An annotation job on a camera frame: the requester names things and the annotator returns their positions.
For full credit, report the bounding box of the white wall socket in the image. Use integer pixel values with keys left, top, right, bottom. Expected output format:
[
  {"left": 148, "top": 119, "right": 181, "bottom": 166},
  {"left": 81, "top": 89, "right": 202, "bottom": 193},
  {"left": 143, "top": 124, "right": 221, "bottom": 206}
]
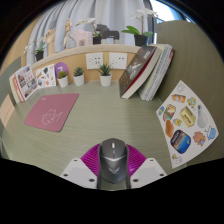
[
  {"left": 108, "top": 52, "right": 128, "bottom": 70},
  {"left": 85, "top": 52, "right": 104, "bottom": 70}
]

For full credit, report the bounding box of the pink horse figure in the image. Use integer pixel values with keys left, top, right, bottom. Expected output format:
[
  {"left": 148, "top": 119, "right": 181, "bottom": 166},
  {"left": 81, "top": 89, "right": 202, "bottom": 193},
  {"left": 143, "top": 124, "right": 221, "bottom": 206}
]
[{"left": 73, "top": 28, "right": 94, "bottom": 48}]

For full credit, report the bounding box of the white card with drawings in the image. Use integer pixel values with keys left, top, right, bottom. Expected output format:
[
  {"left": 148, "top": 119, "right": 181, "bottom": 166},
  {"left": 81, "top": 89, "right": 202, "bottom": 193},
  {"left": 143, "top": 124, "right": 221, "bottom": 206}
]
[{"left": 34, "top": 63, "right": 57, "bottom": 90}]

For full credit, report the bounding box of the dark grey computer mouse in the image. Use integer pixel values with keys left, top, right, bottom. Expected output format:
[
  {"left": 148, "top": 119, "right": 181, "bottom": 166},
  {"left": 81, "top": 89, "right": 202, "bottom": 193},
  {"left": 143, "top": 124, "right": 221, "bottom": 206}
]
[{"left": 97, "top": 137, "right": 130, "bottom": 185}]

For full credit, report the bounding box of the white sheet with colourful stickers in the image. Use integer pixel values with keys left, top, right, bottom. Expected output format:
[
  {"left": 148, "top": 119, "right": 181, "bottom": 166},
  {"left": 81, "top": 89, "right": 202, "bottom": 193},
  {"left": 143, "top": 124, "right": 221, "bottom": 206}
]
[{"left": 155, "top": 79, "right": 220, "bottom": 169}]

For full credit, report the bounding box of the wooden mannequin figure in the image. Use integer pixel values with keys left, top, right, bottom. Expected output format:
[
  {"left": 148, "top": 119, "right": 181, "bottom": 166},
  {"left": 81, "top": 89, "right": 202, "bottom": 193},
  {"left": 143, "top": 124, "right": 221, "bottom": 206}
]
[{"left": 61, "top": 17, "right": 76, "bottom": 49}]

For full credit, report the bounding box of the green desk partition panel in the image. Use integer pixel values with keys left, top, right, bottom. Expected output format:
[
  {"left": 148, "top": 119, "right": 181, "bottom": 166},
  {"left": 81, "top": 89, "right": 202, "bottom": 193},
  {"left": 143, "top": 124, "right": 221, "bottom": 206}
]
[
  {"left": 154, "top": 19, "right": 224, "bottom": 168},
  {"left": 0, "top": 56, "right": 23, "bottom": 101}
]

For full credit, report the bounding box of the black book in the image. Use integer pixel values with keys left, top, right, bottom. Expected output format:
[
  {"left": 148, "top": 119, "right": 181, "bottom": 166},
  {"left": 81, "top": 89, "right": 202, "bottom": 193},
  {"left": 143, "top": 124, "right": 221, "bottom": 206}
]
[{"left": 118, "top": 45, "right": 158, "bottom": 100}]

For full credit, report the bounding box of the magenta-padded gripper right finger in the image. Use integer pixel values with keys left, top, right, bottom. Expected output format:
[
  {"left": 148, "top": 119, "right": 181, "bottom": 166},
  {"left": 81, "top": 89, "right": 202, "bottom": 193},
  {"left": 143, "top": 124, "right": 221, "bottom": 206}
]
[{"left": 125, "top": 143, "right": 168, "bottom": 190}]

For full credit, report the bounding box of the black horse figure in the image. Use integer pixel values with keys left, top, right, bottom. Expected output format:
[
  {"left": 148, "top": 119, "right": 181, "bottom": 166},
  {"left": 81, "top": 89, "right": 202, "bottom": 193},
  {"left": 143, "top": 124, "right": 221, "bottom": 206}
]
[{"left": 95, "top": 23, "right": 120, "bottom": 45}]

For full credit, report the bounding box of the red and white magazine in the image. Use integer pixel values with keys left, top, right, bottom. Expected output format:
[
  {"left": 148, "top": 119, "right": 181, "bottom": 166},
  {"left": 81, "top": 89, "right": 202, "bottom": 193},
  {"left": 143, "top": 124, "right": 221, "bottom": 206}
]
[{"left": 13, "top": 64, "right": 39, "bottom": 103}]

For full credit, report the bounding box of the wooden hand model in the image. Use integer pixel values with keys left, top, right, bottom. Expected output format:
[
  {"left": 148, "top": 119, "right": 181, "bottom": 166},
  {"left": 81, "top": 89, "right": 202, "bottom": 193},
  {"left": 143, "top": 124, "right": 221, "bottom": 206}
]
[{"left": 43, "top": 27, "right": 56, "bottom": 56}]

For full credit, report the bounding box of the dark-framed window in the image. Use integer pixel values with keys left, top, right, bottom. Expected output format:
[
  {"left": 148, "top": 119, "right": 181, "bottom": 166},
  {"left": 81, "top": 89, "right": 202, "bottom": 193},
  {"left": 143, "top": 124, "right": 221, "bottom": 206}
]
[{"left": 149, "top": 0, "right": 188, "bottom": 24}]

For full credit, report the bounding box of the small succulent in white pot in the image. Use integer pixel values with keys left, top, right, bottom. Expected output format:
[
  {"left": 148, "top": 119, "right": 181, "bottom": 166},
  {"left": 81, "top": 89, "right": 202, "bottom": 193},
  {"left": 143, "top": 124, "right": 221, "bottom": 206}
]
[
  {"left": 72, "top": 66, "right": 86, "bottom": 87},
  {"left": 56, "top": 70, "right": 70, "bottom": 89},
  {"left": 97, "top": 63, "right": 114, "bottom": 88}
]

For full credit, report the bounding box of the light grey curtain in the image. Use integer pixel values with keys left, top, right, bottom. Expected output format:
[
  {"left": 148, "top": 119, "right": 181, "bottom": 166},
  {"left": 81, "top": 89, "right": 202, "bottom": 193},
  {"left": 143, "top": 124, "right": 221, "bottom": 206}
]
[{"left": 26, "top": 0, "right": 156, "bottom": 66}]

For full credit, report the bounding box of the pink mouse pad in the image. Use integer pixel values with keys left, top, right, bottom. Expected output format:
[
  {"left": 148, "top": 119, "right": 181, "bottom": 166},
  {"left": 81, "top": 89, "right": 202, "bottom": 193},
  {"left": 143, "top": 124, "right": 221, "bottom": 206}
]
[{"left": 23, "top": 92, "right": 80, "bottom": 133}]

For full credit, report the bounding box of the beige card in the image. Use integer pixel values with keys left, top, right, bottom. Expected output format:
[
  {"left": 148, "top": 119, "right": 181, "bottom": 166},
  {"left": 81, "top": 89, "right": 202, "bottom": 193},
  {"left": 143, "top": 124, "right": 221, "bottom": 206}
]
[{"left": 0, "top": 94, "right": 16, "bottom": 128}]

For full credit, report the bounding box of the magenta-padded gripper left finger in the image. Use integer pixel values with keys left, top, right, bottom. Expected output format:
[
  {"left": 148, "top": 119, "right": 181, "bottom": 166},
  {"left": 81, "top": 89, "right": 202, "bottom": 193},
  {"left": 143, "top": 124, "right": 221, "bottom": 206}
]
[{"left": 59, "top": 143, "right": 102, "bottom": 190}]

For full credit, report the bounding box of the white orchid in black pot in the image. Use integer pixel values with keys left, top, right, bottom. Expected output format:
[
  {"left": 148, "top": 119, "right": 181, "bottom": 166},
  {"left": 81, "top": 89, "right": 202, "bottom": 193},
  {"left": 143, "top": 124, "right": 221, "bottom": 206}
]
[
  {"left": 75, "top": 17, "right": 103, "bottom": 45},
  {"left": 23, "top": 39, "right": 48, "bottom": 62},
  {"left": 121, "top": 8, "right": 159, "bottom": 47}
]

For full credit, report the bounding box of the beige wooden ledge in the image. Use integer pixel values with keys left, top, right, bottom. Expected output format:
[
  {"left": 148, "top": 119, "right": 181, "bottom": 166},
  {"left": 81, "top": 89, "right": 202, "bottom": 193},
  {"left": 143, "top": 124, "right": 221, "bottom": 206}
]
[{"left": 21, "top": 43, "right": 141, "bottom": 71}]

